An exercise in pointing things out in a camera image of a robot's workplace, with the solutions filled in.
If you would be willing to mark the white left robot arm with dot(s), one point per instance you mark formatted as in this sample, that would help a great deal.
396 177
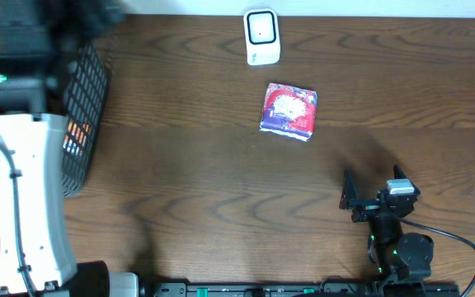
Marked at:
52 87

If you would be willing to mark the white barcode scanner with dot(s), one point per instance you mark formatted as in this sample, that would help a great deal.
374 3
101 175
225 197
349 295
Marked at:
262 37

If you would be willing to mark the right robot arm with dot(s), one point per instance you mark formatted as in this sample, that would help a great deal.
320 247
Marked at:
403 256

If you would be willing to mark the red purple snack packet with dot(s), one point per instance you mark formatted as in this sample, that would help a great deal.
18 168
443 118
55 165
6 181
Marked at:
289 111

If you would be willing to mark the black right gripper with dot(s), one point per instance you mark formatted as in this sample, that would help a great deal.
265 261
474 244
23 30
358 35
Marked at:
350 198

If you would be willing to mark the dark grey plastic basket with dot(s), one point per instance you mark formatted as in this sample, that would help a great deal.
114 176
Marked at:
84 98

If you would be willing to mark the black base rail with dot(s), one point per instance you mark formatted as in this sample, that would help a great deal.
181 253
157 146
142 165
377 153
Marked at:
333 287

